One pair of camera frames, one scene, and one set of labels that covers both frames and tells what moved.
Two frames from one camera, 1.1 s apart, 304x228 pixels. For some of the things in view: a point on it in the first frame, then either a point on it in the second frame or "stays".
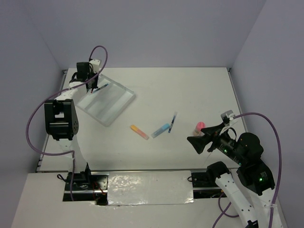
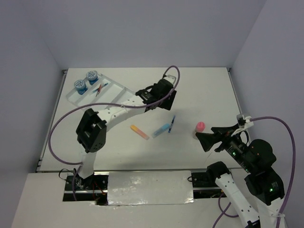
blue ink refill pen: [98, 89] stays
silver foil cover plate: [150, 187] stays
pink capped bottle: [197, 132] stays
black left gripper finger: [92, 85] → [166, 104]
